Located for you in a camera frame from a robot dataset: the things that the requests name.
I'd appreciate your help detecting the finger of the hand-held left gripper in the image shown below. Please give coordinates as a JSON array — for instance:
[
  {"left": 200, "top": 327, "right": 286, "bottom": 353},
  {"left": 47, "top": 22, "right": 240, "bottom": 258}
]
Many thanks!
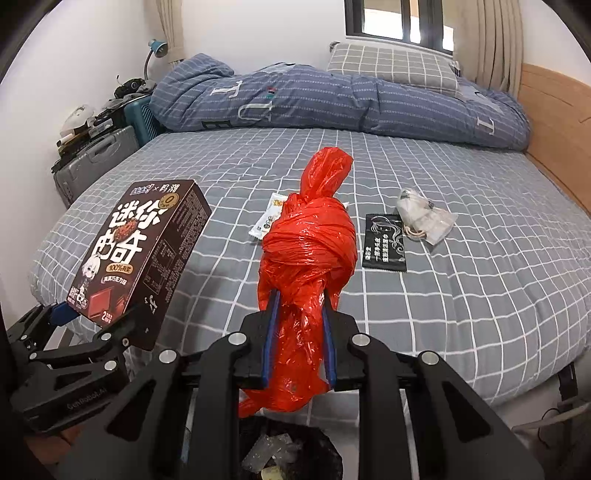
[
  {"left": 28, "top": 302, "right": 155, "bottom": 374},
  {"left": 6, "top": 300, "right": 77, "bottom": 356}
]

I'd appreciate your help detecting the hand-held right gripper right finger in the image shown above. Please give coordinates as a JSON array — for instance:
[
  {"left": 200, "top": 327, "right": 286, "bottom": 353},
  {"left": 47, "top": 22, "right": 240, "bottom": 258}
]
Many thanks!
[{"left": 321, "top": 295, "right": 546, "bottom": 480}]

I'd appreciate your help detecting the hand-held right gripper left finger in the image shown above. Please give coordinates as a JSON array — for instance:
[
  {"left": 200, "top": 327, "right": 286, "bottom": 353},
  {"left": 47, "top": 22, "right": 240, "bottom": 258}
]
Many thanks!
[{"left": 53, "top": 288, "right": 282, "bottom": 480}]

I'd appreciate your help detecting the brown cookie box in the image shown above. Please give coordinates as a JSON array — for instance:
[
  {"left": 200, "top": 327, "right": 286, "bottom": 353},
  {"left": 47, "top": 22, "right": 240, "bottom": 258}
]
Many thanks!
[{"left": 68, "top": 180, "right": 213, "bottom": 352}]

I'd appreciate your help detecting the black trash bin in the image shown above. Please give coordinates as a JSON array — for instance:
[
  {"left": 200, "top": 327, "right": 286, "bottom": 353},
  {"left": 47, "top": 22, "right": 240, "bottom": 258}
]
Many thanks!
[{"left": 185, "top": 418, "right": 345, "bottom": 480}]

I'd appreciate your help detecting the red plastic bag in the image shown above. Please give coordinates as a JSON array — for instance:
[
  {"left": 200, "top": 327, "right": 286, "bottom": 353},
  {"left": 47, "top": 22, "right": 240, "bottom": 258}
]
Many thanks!
[{"left": 238, "top": 147, "right": 357, "bottom": 418}]

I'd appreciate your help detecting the yellow silver snack wrapper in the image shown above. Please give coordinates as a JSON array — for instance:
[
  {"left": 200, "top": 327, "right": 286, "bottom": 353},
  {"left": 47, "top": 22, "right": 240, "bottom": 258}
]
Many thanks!
[{"left": 248, "top": 194, "right": 296, "bottom": 241}]

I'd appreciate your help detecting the white plastic bag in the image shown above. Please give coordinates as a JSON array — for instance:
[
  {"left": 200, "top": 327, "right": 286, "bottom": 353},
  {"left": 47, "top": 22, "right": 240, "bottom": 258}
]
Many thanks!
[{"left": 396, "top": 188, "right": 459, "bottom": 245}]

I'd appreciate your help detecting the black sachet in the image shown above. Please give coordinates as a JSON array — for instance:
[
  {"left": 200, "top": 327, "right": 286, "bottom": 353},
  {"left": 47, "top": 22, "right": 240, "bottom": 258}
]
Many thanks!
[{"left": 360, "top": 212, "right": 408, "bottom": 273}]

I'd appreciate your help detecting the grey suitcase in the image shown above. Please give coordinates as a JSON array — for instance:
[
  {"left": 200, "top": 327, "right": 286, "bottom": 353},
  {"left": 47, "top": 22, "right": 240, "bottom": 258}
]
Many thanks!
[{"left": 53, "top": 124, "right": 139, "bottom": 208}]

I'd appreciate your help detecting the white plastic appliance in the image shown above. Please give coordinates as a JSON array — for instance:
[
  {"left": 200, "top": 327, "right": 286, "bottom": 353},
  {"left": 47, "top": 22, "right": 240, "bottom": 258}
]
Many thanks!
[{"left": 60, "top": 105, "right": 95, "bottom": 134}]

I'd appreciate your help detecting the pile of dark items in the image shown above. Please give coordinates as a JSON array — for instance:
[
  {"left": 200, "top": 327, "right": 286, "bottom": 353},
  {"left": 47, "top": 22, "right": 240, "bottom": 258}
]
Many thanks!
[{"left": 55, "top": 78, "right": 153, "bottom": 162}]

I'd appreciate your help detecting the teal storage box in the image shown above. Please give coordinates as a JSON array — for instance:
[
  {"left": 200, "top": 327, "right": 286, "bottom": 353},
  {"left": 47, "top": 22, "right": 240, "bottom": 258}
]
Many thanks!
[{"left": 124, "top": 97, "right": 162, "bottom": 147}]

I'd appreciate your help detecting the blue striped quilt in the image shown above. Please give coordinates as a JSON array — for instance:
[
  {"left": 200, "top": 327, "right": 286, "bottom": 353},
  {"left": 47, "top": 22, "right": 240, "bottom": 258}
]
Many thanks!
[{"left": 150, "top": 53, "right": 532, "bottom": 151}]

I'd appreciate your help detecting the blue desk lamp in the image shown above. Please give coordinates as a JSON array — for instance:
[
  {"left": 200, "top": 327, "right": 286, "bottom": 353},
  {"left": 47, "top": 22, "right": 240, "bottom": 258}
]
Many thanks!
[{"left": 143, "top": 39, "right": 169, "bottom": 84}]

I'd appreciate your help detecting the grey checked pillow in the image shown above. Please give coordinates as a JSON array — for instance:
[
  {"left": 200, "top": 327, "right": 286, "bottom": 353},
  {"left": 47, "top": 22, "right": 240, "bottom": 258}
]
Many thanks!
[{"left": 327, "top": 42, "right": 462, "bottom": 97}]

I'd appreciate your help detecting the beige curtain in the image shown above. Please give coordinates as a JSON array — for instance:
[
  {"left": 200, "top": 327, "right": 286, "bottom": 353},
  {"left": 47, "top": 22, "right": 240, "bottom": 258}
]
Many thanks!
[
  {"left": 154, "top": 0, "right": 185, "bottom": 65},
  {"left": 450, "top": 0, "right": 525, "bottom": 93}
]

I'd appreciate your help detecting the wooden bed headboard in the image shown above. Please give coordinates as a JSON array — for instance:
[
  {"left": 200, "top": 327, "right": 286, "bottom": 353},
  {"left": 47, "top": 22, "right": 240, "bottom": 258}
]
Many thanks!
[{"left": 517, "top": 62, "right": 591, "bottom": 222}]

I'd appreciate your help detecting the dark framed window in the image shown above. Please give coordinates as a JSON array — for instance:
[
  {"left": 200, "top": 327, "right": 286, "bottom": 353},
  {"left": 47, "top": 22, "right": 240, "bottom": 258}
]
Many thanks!
[{"left": 344, "top": 0, "right": 455, "bottom": 52}]

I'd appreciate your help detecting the white cable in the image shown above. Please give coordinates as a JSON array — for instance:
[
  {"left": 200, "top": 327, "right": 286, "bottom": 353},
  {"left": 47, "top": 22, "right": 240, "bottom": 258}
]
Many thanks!
[{"left": 510, "top": 406, "right": 580, "bottom": 435}]

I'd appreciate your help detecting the black bed bracket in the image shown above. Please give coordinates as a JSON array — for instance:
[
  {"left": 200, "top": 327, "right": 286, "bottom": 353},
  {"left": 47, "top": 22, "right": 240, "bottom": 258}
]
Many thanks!
[{"left": 556, "top": 360, "right": 578, "bottom": 409}]

